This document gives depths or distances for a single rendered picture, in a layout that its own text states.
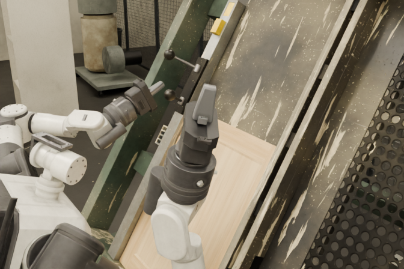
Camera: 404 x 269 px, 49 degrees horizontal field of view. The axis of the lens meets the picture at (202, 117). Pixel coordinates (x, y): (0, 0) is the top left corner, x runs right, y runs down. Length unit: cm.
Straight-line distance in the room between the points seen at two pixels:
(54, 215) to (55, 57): 402
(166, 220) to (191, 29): 103
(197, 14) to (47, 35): 329
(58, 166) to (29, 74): 394
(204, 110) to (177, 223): 21
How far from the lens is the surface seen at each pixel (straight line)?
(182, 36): 168
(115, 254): 155
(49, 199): 103
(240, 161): 125
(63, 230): 85
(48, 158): 101
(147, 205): 85
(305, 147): 110
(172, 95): 135
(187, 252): 83
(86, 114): 137
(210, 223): 127
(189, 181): 75
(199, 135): 70
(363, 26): 116
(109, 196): 172
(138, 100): 140
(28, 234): 93
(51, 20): 485
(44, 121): 144
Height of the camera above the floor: 184
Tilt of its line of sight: 20 degrees down
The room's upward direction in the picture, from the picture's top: straight up
